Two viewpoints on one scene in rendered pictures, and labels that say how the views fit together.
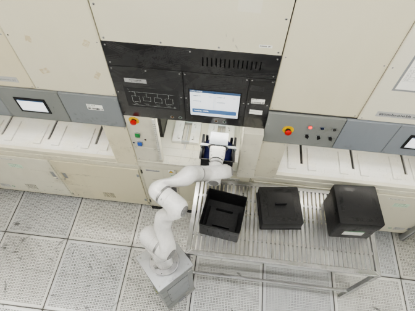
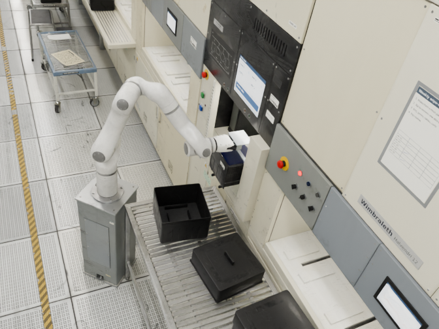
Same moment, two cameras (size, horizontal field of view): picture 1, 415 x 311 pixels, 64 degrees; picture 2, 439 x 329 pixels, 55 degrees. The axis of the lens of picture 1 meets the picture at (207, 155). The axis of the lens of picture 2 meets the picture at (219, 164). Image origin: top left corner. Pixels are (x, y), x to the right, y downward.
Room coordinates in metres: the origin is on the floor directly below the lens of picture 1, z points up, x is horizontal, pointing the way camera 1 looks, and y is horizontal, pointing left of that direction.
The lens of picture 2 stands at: (0.07, -1.55, 2.66)
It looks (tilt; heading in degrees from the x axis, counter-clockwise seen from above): 40 degrees down; 53
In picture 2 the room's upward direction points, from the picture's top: 11 degrees clockwise
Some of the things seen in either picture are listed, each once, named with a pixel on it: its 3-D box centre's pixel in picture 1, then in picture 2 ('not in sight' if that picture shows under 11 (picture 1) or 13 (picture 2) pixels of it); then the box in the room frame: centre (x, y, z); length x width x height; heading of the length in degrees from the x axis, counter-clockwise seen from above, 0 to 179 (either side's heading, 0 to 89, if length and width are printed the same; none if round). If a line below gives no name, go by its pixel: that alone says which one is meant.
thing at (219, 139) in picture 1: (217, 152); (234, 158); (1.27, -0.07, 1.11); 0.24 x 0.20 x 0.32; 84
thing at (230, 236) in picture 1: (223, 215); (180, 212); (0.92, -0.12, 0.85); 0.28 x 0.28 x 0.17; 76
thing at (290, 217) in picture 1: (279, 207); (227, 263); (1.01, -0.52, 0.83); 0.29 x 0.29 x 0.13; 1
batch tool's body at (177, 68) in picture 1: (201, 114); (279, 147); (1.72, 0.05, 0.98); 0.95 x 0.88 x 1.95; 174
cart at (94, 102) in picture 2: not in sight; (69, 68); (1.00, 2.71, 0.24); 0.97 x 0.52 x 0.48; 87
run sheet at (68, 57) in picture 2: not in sight; (67, 57); (0.96, 2.53, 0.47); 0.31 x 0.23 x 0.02; 106
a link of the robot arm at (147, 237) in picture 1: (155, 242); (108, 150); (0.64, 0.30, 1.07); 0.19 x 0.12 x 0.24; 52
